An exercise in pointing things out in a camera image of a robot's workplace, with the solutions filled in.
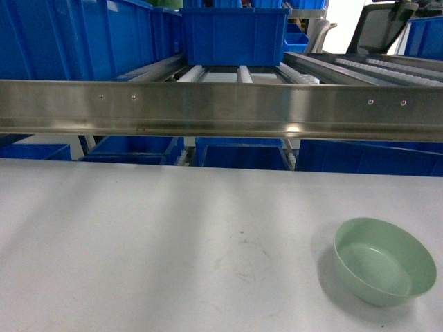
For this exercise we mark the small blue bin background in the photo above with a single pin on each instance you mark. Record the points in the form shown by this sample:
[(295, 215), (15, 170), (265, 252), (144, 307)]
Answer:
[(295, 40)]

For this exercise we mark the green plastic bowl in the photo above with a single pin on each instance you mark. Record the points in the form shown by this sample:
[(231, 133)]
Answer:
[(381, 263)]

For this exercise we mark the blue bin lower left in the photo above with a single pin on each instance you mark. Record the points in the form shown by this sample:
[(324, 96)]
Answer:
[(37, 152)]

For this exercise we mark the blue bin lower right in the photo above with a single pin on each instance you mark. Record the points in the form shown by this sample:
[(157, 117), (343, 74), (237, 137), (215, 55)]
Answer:
[(370, 157)]

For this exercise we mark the blue bin far right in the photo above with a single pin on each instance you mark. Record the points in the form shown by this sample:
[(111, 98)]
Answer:
[(425, 38)]

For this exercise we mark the stainless steel shelf rack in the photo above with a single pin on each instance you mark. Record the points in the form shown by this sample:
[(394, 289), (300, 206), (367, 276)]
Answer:
[(317, 96)]

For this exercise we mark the large blue bin centre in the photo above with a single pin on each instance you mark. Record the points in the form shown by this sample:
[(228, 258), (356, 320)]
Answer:
[(234, 36)]

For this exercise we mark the grey office chair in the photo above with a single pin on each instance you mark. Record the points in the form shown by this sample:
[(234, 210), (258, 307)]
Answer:
[(381, 23)]

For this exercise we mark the large blue bin left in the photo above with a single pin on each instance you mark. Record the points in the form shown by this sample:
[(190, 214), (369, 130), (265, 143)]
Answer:
[(84, 40)]

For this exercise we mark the blue bin lower centre-left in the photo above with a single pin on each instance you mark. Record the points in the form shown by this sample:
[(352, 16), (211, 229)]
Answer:
[(139, 150)]

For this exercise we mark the large blue bin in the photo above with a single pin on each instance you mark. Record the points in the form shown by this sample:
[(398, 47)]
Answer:
[(234, 36), (84, 40)]

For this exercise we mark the blue bin lower centre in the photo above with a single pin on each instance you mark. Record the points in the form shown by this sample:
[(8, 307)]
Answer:
[(241, 153)]

